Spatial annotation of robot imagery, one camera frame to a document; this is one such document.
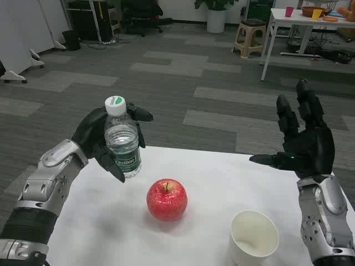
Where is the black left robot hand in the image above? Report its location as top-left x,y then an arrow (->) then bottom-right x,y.
71,102 -> 154,183

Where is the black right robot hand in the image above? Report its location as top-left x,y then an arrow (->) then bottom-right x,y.
248,78 -> 336,180

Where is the clear water bottle green label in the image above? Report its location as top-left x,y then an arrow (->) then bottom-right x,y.
104,95 -> 143,179

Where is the black trash bin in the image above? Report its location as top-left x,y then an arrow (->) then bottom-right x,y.
61,29 -> 82,52

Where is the white paper cup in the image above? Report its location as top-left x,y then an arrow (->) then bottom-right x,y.
230,209 -> 280,266

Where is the red apple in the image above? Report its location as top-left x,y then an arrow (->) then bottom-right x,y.
146,178 -> 189,222

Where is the black cabinet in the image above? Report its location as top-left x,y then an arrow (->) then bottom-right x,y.
68,0 -> 115,42

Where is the wooden stool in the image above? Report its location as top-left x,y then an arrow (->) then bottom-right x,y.
107,6 -> 122,35

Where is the white partition panel with foot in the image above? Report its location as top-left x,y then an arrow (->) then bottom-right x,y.
11,0 -> 45,69
0,0 -> 28,84
38,0 -> 70,51

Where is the black office chair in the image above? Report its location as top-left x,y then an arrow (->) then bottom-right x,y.
121,0 -> 174,37

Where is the white desk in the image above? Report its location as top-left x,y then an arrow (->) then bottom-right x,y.
260,7 -> 355,82

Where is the brown woven basket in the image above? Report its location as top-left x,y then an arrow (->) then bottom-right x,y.
301,6 -> 331,17

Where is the beige plastic stool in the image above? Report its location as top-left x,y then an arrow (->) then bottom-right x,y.
231,19 -> 268,59

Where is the orange plush toy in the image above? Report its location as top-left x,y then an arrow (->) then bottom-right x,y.
337,6 -> 355,22

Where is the white plant pot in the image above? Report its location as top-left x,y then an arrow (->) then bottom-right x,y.
206,9 -> 227,34

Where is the black floor cable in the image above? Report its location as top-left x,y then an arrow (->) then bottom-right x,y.
88,40 -> 131,50

